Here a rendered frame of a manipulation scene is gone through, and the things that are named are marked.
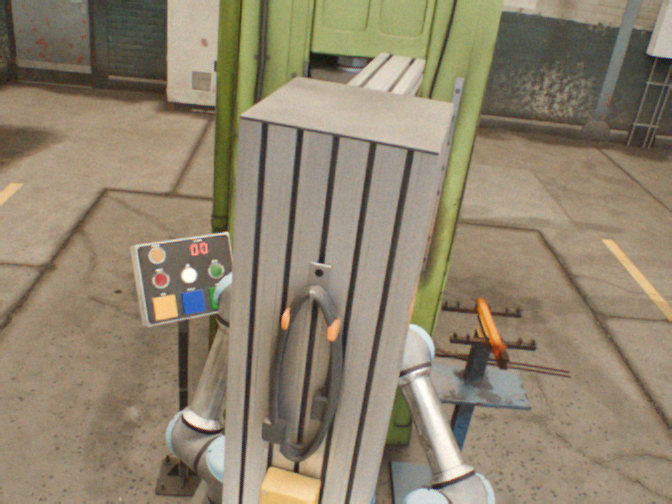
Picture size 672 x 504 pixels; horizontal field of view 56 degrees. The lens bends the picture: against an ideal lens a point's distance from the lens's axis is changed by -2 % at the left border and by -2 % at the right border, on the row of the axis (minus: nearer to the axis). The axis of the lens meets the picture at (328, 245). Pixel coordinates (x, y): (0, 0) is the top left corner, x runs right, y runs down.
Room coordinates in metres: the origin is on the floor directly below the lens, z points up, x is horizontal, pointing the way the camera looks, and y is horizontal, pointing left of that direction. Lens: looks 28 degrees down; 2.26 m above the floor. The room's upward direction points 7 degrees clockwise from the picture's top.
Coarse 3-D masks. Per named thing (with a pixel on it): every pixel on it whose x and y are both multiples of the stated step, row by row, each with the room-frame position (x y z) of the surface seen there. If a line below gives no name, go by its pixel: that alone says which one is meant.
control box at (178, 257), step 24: (168, 240) 1.92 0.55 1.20; (192, 240) 1.96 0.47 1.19; (216, 240) 2.00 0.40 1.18; (144, 264) 1.84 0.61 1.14; (168, 264) 1.88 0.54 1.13; (192, 264) 1.92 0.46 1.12; (144, 288) 1.80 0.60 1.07; (168, 288) 1.84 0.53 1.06; (192, 288) 1.87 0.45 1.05; (144, 312) 1.77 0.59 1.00; (216, 312) 1.87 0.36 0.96
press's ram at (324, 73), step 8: (312, 56) 2.50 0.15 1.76; (320, 56) 2.51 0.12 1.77; (312, 64) 2.35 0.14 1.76; (320, 64) 2.37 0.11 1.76; (328, 64) 2.39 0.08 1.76; (312, 72) 2.22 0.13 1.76; (320, 72) 2.24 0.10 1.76; (328, 72) 2.25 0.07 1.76; (336, 72) 2.27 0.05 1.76; (344, 72) 2.28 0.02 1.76; (352, 72) 2.30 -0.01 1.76; (328, 80) 2.13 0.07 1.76; (336, 80) 2.15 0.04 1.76; (344, 80) 2.16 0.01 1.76
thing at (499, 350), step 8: (480, 304) 2.10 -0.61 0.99; (480, 312) 2.06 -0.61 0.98; (488, 312) 2.05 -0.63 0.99; (488, 320) 1.99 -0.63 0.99; (488, 328) 1.94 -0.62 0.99; (496, 336) 1.89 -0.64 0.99; (496, 344) 1.84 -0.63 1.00; (496, 352) 1.83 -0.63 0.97; (504, 352) 1.79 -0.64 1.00; (496, 360) 1.79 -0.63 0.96; (504, 360) 1.75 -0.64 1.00; (504, 368) 1.75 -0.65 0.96
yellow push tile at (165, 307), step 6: (156, 300) 1.79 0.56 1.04; (162, 300) 1.80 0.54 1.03; (168, 300) 1.81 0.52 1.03; (174, 300) 1.82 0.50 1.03; (156, 306) 1.78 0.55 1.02; (162, 306) 1.79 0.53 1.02; (168, 306) 1.80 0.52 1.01; (174, 306) 1.81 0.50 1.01; (156, 312) 1.77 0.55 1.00; (162, 312) 1.78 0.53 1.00; (168, 312) 1.79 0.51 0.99; (174, 312) 1.80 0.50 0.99; (156, 318) 1.76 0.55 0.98; (162, 318) 1.77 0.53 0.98
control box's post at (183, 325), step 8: (184, 320) 1.95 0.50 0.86; (184, 328) 1.95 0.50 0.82; (184, 336) 1.95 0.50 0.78; (184, 344) 1.95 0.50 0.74; (184, 352) 1.95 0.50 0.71; (184, 360) 1.95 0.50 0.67; (184, 368) 1.95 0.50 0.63; (184, 376) 1.95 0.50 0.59; (184, 384) 1.95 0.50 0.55; (184, 392) 1.95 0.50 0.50; (184, 400) 1.95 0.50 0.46; (184, 408) 1.95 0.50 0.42; (184, 464) 1.95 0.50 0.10
